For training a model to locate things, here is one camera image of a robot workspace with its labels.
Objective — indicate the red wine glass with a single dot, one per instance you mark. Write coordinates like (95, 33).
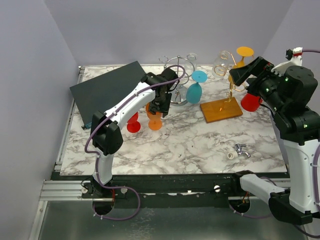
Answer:
(250, 102)
(133, 125)

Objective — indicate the clear glass on silver rack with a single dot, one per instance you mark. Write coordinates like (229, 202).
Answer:
(191, 63)

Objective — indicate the aluminium frame rail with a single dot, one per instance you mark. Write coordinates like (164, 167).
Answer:
(66, 190)

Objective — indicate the orange wine glass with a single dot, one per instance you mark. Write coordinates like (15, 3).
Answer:
(155, 122)

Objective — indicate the black mounting rail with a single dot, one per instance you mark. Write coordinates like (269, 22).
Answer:
(166, 190)

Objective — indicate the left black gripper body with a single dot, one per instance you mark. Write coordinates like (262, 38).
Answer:
(161, 104)

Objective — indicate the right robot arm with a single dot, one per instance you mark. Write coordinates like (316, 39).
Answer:
(286, 88)

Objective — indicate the gold wire glass rack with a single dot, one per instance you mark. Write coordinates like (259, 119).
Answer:
(223, 109)

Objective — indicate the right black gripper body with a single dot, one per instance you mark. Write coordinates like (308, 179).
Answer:
(265, 84)

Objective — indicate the yellow wine glass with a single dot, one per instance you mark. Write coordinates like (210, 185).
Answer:
(243, 52)

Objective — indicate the chrome faucet tap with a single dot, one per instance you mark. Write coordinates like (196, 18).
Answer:
(239, 148)

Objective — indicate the silver wire glass rack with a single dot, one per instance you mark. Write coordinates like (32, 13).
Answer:
(178, 90)

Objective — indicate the clear ribbed wine glass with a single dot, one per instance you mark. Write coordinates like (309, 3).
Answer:
(222, 64)

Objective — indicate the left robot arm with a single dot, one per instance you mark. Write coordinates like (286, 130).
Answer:
(106, 136)

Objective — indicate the black network switch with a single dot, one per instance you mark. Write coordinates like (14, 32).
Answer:
(105, 91)

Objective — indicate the blue wine glass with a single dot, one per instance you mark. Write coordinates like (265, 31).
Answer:
(194, 92)

